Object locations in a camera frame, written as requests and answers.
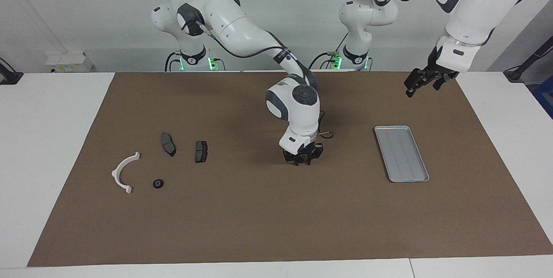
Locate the dark curved brake pad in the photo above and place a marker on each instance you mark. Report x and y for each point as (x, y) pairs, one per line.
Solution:
(167, 144)

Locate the silver metal tray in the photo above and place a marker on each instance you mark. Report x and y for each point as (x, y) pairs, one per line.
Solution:
(410, 170)

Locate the blue crate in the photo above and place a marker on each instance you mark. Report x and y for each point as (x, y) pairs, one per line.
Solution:
(545, 96)

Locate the brown table mat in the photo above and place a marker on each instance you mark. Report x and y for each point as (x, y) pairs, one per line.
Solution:
(276, 217)

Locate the large black bearing gear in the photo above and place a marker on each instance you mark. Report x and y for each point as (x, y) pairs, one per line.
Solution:
(158, 183)

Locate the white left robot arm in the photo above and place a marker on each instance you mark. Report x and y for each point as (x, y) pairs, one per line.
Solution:
(479, 6)

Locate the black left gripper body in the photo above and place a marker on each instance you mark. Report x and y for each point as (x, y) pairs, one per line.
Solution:
(432, 76)

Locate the black stand with pole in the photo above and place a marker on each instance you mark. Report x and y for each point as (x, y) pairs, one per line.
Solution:
(520, 70)

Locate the white cardboard box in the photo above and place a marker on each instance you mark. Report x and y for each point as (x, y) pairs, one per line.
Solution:
(69, 62)

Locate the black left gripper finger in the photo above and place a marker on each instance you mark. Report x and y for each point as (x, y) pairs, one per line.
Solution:
(438, 85)
(409, 92)

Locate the dark rectangular brake pad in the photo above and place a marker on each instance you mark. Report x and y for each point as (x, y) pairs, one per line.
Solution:
(201, 152)

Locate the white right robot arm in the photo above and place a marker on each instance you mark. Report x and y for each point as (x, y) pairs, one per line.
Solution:
(237, 23)

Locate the white curved plastic bracket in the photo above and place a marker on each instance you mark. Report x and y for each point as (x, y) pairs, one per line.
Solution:
(116, 174)

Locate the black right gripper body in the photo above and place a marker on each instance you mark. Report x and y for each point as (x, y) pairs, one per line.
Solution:
(309, 155)

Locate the black table clamp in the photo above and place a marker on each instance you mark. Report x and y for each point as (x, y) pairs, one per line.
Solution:
(9, 75)

